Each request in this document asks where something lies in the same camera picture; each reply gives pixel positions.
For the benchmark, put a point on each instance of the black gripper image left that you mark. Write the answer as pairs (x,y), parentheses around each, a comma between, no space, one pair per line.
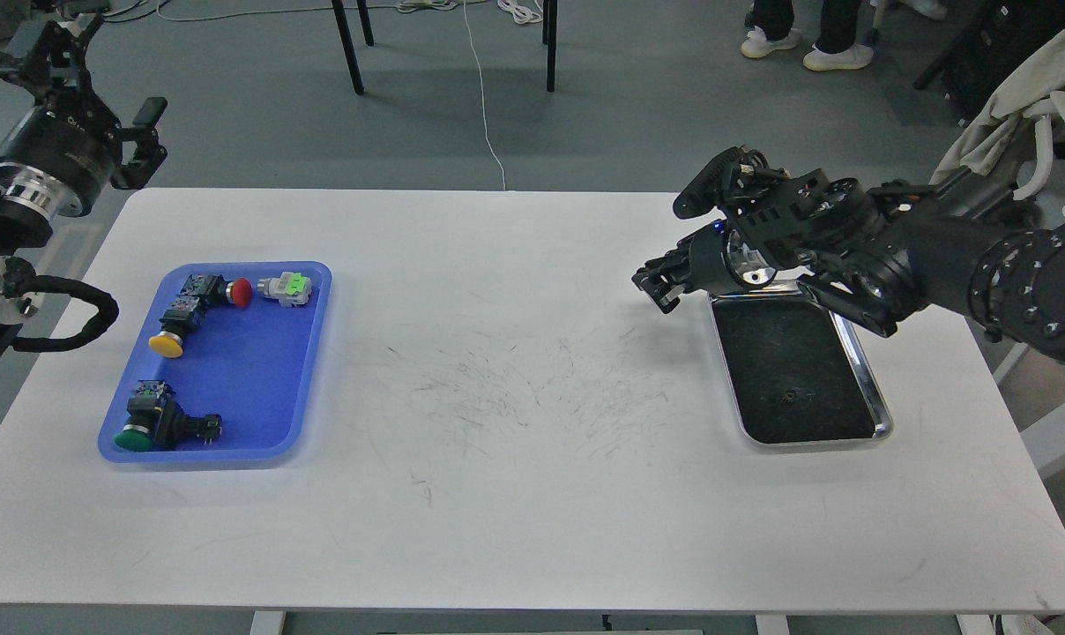
(48,59)

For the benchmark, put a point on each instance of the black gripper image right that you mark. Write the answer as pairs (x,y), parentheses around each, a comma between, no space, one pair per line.
(718,261)

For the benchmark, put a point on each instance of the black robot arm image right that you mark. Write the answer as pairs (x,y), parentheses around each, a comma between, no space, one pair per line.
(874,256)

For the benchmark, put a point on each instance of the silver metal tray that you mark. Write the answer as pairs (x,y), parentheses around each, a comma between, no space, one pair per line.
(778,337)

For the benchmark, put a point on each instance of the blue plastic tray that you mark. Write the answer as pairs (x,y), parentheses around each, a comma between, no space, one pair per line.
(252,367)

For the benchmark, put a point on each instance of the white shoe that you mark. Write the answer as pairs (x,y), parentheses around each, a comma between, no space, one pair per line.
(857,57)
(758,45)

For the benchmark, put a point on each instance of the black chair leg left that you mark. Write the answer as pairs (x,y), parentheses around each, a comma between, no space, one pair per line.
(338,9)

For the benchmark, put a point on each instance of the black chair leg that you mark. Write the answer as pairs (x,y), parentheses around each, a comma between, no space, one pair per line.
(549,24)
(338,9)

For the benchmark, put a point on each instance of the black chair leg right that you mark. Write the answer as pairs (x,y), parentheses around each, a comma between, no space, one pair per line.
(549,24)

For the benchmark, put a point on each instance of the beige cloth on chair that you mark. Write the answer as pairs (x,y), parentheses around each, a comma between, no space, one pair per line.
(983,143)

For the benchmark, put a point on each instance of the red push button switch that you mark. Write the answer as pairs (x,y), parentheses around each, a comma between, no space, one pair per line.
(214,290)

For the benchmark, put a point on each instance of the yellow push button switch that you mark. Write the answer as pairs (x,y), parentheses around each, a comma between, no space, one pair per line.
(182,317)

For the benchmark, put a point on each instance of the grey green switch block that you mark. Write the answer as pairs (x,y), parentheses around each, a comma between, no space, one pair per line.
(289,289)

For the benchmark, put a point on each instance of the green push button switch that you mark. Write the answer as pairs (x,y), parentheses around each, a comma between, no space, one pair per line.
(157,422)

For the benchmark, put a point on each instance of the white chair frame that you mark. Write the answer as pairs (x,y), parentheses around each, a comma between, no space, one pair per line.
(1043,114)

